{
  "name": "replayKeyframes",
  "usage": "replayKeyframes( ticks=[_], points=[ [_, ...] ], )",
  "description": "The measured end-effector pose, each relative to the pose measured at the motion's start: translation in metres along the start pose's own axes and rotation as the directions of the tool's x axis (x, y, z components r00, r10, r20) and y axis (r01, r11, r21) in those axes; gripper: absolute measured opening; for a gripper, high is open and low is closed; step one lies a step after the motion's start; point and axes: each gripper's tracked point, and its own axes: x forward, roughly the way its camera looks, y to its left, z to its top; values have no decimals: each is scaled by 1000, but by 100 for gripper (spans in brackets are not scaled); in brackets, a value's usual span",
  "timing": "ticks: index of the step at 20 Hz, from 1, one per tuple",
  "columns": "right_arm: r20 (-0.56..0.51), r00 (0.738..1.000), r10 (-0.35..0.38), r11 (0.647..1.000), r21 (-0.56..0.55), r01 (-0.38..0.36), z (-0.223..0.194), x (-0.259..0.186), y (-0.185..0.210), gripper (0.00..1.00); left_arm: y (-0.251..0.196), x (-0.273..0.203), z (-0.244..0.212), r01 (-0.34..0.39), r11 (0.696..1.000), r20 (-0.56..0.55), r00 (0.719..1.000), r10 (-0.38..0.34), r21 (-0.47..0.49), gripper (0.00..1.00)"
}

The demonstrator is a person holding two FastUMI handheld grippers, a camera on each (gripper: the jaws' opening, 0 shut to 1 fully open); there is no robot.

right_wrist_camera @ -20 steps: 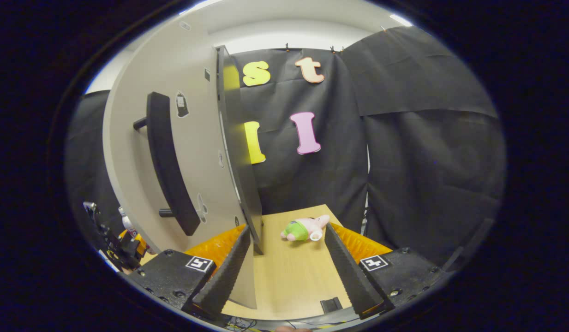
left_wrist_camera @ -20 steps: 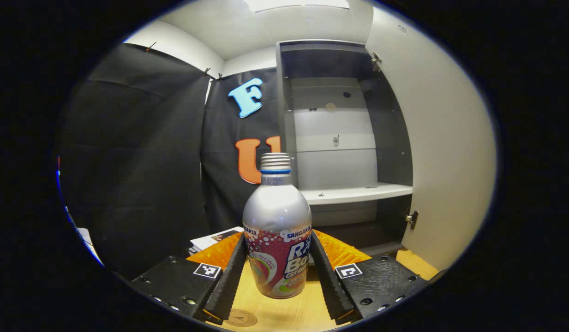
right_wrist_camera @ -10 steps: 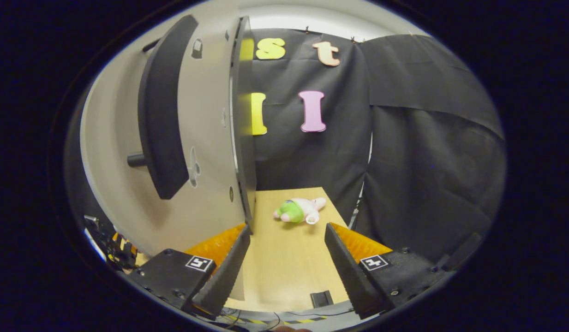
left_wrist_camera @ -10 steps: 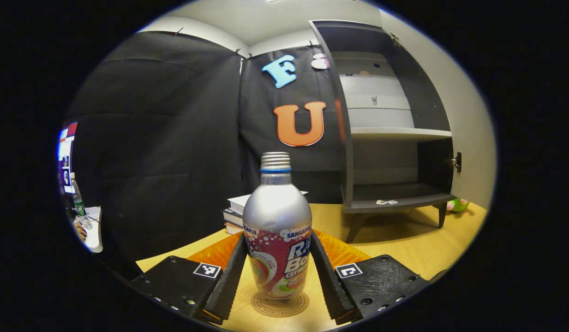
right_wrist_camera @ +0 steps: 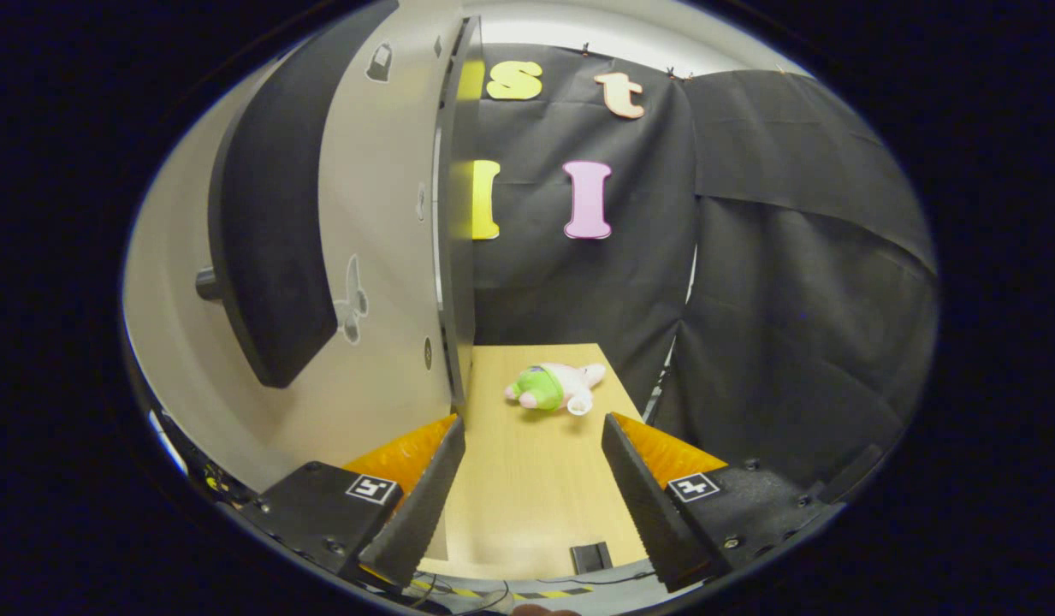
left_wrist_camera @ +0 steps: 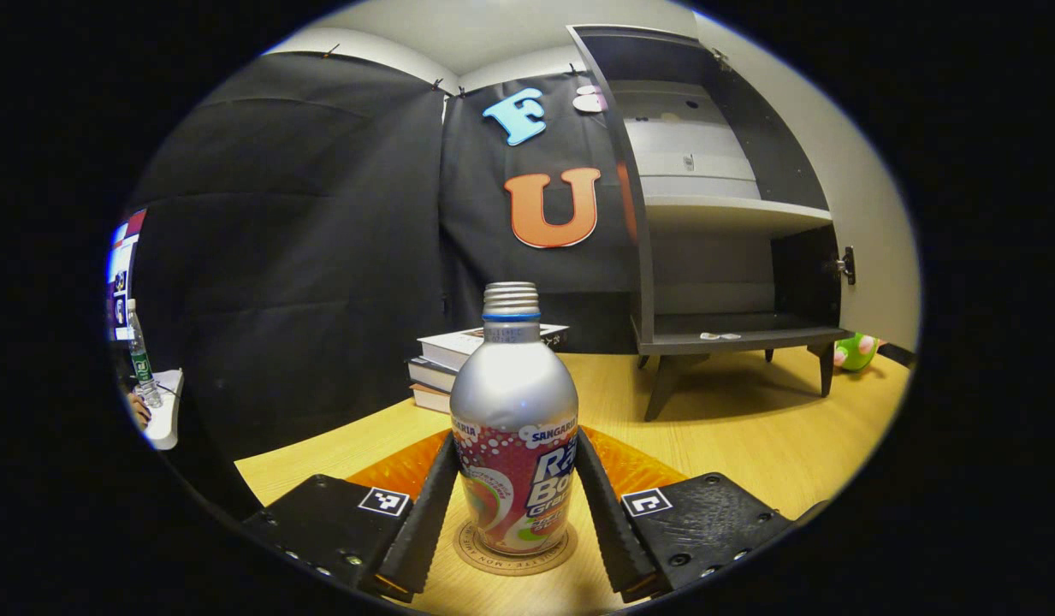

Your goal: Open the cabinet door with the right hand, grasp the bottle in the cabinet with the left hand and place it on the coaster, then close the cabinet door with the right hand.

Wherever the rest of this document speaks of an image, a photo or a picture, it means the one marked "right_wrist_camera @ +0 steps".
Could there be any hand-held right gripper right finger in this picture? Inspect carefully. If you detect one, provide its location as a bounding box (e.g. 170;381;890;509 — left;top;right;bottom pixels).
602;412;845;593

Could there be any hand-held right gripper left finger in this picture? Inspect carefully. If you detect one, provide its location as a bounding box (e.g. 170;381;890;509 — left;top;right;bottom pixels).
236;414;466;591

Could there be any grey cabinet door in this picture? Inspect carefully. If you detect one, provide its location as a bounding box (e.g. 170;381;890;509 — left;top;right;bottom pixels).
121;0;478;495

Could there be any black table clamp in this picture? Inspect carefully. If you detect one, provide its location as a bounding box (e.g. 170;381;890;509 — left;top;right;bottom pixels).
570;542;615;576

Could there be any green and pink plush toy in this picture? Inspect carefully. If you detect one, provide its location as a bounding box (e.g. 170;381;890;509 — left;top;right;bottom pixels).
504;362;608;417

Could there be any black backdrop cloth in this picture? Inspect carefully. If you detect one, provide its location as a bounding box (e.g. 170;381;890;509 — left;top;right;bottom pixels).
459;43;939;506

